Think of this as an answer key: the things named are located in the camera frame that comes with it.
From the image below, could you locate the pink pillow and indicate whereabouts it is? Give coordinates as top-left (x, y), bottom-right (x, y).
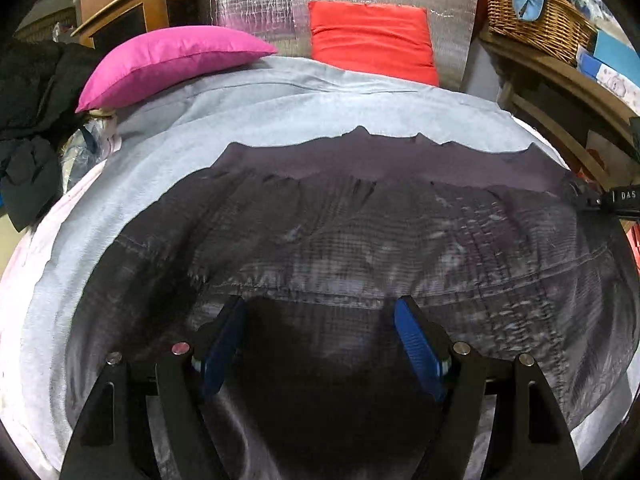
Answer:
top-left (75, 26), bottom-right (278, 113)

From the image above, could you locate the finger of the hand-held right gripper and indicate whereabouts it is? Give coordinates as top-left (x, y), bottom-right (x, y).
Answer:
top-left (569, 180), bottom-right (604, 211)

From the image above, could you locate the wicker basket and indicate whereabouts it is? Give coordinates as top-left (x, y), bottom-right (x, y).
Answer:
top-left (482, 0), bottom-right (598, 67)

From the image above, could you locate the white box with cartoon print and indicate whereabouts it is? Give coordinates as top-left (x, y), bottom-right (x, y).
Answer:
top-left (575, 47), bottom-right (640, 111)

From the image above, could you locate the red-orange pillow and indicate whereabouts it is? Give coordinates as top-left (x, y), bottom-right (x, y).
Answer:
top-left (307, 1), bottom-right (441, 87)

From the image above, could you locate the printed cardboard box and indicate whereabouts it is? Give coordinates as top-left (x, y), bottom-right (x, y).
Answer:
top-left (585, 130), bottom-right (626, 172)

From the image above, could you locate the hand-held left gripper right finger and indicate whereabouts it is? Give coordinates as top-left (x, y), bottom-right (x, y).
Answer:
top-left (394, 295), bottom-right (583, 480)

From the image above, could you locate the clear plastic bag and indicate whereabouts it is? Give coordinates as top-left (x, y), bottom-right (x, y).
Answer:
top-left (60, 112), bottom-right (121, 196)

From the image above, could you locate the black padded coat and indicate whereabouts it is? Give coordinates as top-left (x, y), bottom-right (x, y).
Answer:
top-left (0, 40), bottom-right (103, 233)

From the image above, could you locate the dark quilted zip jacket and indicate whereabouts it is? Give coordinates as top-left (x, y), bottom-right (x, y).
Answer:
top-left (65, 126), bottom-right (640, 480)

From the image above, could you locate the white bed sheet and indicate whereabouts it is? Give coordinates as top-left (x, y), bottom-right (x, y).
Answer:
top-left (0, 150), bottom-right (121, 471)

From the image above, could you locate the light blue cardboard box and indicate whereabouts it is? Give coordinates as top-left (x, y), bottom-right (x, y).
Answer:
top-left (592, 27), bottom-right (640, 78)

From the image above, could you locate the wooden shelf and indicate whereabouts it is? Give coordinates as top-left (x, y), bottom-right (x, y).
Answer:
top-left (477, 30), bottom-right (640, 191)

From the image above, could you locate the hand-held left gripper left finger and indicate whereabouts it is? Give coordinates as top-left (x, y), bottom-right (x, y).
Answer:
top-left (60, 296), bottom-right (248, 480)

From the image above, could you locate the grey blanket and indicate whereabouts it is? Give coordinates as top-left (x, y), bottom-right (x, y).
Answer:
top-left (0, 55), bottom-right (626, 471)

